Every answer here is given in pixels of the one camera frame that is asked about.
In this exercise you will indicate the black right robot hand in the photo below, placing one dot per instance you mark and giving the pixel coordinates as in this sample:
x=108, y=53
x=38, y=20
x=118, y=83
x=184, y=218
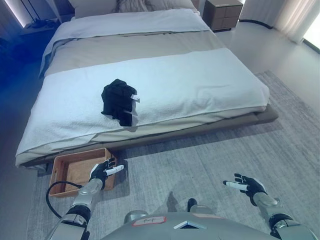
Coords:
x=251, y=185

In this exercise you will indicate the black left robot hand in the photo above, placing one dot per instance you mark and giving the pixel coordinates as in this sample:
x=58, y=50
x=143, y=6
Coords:
x=100, y=170

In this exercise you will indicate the black garment with tag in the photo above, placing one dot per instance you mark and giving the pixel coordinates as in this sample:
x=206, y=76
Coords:
x=117, y=102

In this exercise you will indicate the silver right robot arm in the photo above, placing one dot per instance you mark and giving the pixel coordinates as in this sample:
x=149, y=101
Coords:
x=277, y=216

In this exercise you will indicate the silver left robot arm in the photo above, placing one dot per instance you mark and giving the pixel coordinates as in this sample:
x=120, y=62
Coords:
x=75, y=207

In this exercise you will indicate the brown wooden basket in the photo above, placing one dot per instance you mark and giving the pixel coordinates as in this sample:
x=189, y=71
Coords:
x=75, y=172

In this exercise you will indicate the low bed with beige duvet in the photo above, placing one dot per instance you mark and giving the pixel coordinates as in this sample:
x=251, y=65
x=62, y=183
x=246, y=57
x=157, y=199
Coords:
x=140, y=82

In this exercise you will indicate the pale blue bed sheet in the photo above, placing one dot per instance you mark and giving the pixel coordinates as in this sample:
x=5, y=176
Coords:
x=125, y=32

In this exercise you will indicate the grey floor rug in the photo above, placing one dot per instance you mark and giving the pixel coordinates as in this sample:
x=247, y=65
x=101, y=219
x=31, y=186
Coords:
x=200, y=162

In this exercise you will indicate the silver right robot leg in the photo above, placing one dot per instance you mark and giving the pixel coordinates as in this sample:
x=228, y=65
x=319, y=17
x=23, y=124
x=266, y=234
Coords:
x=197, y=206

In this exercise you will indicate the silver robot leg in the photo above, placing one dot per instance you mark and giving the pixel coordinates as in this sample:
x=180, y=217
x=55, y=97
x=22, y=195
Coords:
x=136, y=215
x=197, y=206

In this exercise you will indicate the silver left robot leg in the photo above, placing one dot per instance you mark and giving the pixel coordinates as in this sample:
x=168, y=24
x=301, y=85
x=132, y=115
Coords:
x=136, y=215

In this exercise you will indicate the silver robot torso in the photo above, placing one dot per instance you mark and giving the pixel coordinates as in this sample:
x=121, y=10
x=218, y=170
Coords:
x=205, y=228

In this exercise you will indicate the white towel blanket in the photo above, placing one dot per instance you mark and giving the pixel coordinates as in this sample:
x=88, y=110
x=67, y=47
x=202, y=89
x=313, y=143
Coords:
x=160, y=100

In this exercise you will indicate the grey fur throw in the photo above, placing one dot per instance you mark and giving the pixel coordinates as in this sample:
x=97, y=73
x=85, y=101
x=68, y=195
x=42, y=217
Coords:
x=132, y=5

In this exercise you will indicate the brown wooden nightstand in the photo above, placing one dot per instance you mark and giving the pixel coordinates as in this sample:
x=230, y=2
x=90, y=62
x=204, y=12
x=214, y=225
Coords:
x=223, y=13

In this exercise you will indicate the white curtain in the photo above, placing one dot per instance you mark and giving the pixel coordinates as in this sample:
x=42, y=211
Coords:
x=297, y=17

